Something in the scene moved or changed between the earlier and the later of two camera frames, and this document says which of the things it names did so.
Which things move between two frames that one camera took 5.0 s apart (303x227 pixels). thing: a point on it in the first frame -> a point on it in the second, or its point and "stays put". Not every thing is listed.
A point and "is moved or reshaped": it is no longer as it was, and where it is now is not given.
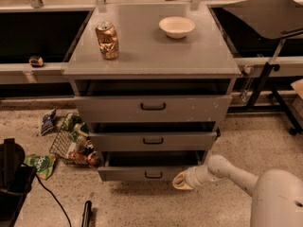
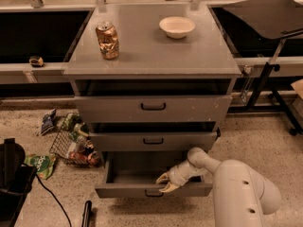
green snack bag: (44, 164) stays put
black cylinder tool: (86, 214) stays put
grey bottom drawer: (147, 165) is moved or reshaped
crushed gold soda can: (108, 41) stays put
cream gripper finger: (179, 180) -> (165, 177)
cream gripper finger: (185, 187) -> (169, 187)
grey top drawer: (156, 109) stays put
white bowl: (176, 26) stays put
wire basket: (74, 142) stays put
